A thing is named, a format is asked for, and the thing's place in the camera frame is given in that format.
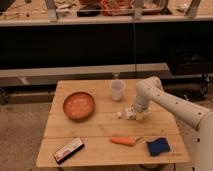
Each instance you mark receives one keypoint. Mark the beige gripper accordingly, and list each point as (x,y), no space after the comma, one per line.
(143,115)

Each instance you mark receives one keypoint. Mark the white plastic bottle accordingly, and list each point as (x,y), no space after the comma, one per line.
(128,114)

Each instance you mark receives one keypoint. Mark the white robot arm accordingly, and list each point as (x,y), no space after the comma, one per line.
(198,117)

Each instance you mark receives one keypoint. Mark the orange carrot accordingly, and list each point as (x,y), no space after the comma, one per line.
(128,141)

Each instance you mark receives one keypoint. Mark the blue sponge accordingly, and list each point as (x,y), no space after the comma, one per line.
(158,146)

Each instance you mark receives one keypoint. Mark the clear plastic cup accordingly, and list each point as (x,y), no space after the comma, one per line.
(117,88)

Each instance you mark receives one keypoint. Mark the wooden table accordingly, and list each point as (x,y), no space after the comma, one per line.
(97,131)

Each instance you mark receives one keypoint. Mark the orange bowl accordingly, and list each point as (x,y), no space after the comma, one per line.
(79,106)

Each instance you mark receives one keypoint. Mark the black and white box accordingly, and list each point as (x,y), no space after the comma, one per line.
(68,150)

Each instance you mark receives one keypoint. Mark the grey metal shelf rail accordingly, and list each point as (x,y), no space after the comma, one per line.
(38,76)

